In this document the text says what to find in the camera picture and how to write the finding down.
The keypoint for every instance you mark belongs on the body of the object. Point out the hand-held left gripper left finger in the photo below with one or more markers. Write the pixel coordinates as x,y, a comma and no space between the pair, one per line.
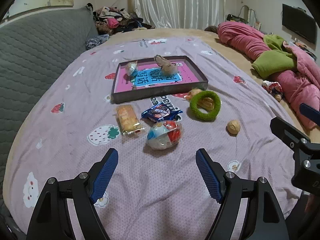
105,175

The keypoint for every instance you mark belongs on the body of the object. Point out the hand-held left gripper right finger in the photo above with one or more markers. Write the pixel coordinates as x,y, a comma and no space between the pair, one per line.
208,175

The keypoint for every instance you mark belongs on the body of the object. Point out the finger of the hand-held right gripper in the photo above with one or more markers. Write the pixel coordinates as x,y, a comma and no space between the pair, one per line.
308,112
287,130

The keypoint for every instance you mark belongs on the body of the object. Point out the walnut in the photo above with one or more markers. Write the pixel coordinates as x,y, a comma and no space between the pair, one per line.
233,128

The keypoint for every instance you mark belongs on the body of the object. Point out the red white egg-shaped snack packet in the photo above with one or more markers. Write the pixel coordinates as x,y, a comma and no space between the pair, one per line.
163,135

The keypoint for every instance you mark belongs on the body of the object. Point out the golden pastry packet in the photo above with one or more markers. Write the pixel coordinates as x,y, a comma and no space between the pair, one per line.
193,93

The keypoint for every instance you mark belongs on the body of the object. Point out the pink lined cardboard box tray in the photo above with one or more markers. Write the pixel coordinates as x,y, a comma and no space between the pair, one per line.
180,72

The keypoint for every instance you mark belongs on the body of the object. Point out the floral print scrunchie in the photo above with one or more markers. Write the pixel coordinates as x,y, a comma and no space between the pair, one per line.
272,87

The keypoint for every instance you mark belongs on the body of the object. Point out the yellow cracker packet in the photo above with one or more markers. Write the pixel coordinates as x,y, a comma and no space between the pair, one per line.
128,120

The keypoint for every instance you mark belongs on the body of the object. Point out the green fleece blanket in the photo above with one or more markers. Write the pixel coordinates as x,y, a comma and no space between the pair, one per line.
272,62

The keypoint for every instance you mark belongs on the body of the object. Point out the blue snack packet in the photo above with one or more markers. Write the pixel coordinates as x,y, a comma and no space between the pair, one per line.
160,112

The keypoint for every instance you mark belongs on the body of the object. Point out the lilac strawberry print blanket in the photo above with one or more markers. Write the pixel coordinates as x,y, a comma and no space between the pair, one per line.
75,100

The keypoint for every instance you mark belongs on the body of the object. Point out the black flat television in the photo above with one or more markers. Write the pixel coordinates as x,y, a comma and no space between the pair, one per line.
297,22

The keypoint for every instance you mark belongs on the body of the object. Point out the pink quilt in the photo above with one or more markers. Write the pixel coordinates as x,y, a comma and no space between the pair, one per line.
240,37

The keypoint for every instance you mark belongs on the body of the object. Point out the clear wrapped snack packet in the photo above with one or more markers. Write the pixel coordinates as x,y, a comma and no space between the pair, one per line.
131,69

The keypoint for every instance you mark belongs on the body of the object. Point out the white metal rack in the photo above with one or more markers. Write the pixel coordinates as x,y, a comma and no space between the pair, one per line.
246,15

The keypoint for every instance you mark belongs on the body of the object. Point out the beige hair scrunchie in bag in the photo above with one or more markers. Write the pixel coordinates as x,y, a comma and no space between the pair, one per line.
166,66

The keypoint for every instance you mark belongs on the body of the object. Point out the black bag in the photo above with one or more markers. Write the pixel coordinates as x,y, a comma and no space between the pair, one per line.
235,18

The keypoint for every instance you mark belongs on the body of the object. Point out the brown cloth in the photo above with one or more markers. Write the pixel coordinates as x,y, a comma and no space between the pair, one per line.
211,29

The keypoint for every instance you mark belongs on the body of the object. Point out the dark floral cloth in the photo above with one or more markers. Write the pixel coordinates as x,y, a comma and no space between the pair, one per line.
96,41

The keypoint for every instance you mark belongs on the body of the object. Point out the grey quilted headboard cover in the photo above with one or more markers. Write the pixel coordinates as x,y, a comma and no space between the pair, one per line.
32,55

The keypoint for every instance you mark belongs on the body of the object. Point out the pile of clothes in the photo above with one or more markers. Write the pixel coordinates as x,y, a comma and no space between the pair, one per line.
112,20

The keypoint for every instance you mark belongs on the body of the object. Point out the white satin curtain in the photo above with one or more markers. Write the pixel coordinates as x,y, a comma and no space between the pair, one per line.
175,2

